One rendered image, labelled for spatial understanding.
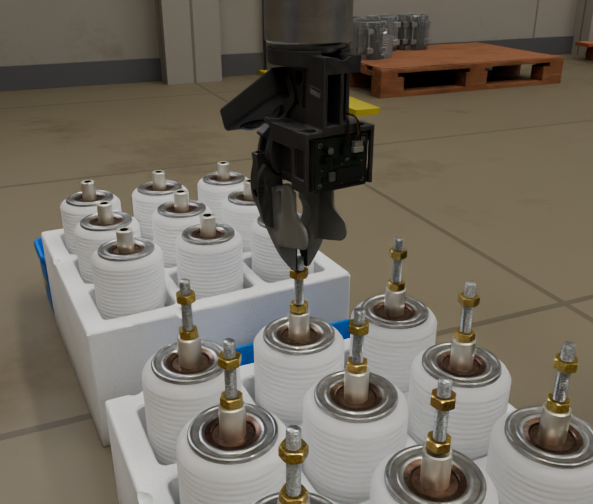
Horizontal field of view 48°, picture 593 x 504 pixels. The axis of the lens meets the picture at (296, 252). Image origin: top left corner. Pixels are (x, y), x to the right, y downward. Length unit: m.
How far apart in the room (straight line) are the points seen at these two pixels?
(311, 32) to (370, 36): 2.99
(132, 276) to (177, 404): 0.30
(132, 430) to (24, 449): 0.33
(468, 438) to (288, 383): 0.18
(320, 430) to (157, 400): 0.16
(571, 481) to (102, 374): 0.59
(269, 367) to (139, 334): 0.27
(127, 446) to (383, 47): 3.08
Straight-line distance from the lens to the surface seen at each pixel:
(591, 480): 0.59
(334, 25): 0.57
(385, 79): 3.29
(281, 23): 0.57
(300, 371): 0.67
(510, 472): 0.59
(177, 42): 3.69
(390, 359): 0.73
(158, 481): 0.65
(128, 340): 0.90
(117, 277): 0.90
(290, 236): 0.62
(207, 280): 0.94
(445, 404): 0.49
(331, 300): 1.01
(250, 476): 0.55
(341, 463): 0.61
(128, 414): 0.73
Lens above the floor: 0.61
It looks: 24 degrees down
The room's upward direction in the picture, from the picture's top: straight up
